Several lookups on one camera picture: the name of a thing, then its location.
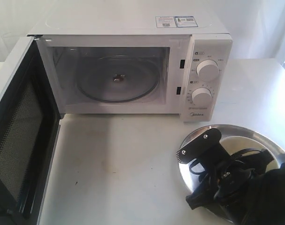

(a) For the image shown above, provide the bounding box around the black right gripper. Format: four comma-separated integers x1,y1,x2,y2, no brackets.
185,161,253,211

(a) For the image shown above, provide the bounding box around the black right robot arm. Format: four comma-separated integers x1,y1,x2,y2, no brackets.
185,163,285,225

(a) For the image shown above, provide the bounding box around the white Midea microwave oven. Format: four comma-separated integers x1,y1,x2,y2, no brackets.
29,16,232,122

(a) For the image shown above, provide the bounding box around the glass microwave turntable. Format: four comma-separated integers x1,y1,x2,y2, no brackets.
77,55,160,103

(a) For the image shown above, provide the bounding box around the round steel tray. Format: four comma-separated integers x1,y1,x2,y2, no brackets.
178,125,285,222

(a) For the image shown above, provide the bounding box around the lower white control knob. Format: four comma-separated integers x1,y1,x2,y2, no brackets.
191,88,212,107

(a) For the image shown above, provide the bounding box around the white control knob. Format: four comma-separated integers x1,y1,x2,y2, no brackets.
196,60,219,81
191,88,212,107

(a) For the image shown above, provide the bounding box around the upper white control knob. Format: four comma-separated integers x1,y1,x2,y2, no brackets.
196,60,219,81

